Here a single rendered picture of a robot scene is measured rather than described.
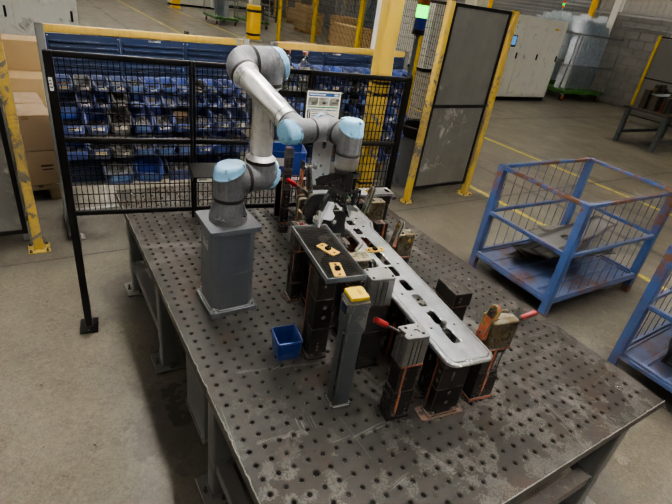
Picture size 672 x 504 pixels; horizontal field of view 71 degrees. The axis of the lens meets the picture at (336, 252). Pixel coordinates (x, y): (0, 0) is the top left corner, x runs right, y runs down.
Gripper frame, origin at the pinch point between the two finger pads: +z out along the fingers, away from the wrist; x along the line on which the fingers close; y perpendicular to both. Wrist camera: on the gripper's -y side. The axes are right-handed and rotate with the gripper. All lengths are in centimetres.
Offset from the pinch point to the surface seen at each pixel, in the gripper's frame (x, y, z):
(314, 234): 2.8, -10.1, 10.3
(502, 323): 28, 57, 20
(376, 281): 5.4, 18.9, 15.9
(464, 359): 8, 55, 26
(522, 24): 1111, -450, -52
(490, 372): 31, 58, 43
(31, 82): 47, -469, 58
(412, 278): 33.3, 16.9, 26.2
